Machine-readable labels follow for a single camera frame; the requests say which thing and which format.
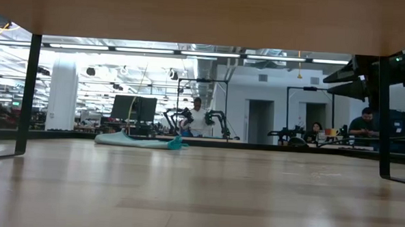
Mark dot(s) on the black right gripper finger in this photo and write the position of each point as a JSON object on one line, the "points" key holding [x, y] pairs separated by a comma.
{"points": [[343, 73], [350, 91]]}

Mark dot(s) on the black background robot arm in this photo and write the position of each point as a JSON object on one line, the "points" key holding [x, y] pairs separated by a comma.
{"points": [[185, 114], [287, 133], [219, 116]]}

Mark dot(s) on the wooden shelf black legs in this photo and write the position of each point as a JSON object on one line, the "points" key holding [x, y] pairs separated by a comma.
{"points": [[207, 14]]}

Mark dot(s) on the person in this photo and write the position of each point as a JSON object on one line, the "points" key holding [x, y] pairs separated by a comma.
{"points": [[363, 126], [314, 132], [198, 122]]}

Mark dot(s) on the grey door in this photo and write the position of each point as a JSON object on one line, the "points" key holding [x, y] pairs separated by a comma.
{"points": [[313, 113], [258, 119]]}

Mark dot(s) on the yellow mug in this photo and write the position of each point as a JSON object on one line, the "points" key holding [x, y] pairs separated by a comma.
{"points": [[331, 132]]}

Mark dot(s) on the dark equipment cabinet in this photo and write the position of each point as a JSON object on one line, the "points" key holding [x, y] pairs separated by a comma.
{"points": [[402, 127]]}

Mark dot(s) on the wooden background table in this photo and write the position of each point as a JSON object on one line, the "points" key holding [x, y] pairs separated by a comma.
{"points": [[345, 146], [194, 138]]}

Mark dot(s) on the black hanging spotlight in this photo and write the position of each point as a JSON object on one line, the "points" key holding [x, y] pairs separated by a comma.
{"points": [[124, 70], [90, 71], [173, 74]]}

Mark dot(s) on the black monitor back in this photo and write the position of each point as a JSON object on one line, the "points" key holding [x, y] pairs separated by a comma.
{"points": [[148, 109], [122, 107]]}

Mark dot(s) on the light blue folded cloth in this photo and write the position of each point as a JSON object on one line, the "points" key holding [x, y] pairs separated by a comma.
{"points": [[136, 142]]}

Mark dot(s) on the white pillar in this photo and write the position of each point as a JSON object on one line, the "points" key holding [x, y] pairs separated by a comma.
{"points": [[62, 93]]}

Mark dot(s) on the black ceiling dome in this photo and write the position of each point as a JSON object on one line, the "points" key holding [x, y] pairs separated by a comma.
{"points": [[1, 21]]}

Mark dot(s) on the grey wall vent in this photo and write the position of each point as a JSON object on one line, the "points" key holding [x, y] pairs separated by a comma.
{"points": [[314, 80], [263, 78]]}

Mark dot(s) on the silver ventilation duct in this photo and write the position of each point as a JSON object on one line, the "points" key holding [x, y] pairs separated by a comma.
{"points": [[204, 70]]}

